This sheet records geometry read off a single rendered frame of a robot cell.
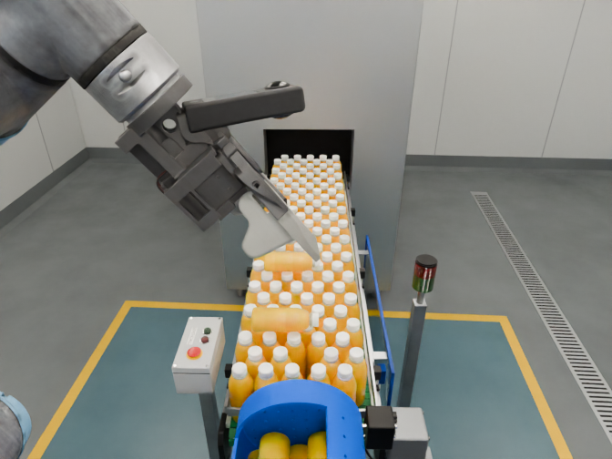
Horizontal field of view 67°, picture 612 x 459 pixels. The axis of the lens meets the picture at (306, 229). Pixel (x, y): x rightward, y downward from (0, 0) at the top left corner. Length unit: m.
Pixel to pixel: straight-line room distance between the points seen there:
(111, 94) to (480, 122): 5.01
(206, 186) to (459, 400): 2.40
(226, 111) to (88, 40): 0.12
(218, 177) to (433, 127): 4.83
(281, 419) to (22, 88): 0.89
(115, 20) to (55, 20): 0.04
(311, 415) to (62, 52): 0.91
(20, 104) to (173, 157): 0.13
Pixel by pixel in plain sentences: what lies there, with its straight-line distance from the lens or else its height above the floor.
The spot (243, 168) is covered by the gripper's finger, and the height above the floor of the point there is 1.86.
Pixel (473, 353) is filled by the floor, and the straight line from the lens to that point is 2.99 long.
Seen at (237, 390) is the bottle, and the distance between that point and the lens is 1.30.
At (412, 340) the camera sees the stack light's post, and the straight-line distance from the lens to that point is 1.56.
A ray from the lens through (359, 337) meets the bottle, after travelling 1.41.
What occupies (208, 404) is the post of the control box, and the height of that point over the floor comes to 0.86.
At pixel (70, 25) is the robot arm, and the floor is 1.97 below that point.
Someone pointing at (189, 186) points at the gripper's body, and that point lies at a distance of 0.44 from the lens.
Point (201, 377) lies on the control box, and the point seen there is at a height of 1.06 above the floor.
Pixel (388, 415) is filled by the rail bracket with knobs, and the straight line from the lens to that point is 1.30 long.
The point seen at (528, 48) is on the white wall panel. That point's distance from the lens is 5.26.
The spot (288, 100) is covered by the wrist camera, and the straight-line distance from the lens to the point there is 0.45.
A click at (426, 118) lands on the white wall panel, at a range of 5.17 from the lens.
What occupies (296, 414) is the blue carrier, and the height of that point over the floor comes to 1.13.
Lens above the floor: 2.02
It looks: 31 degrees down
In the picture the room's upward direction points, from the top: straight up
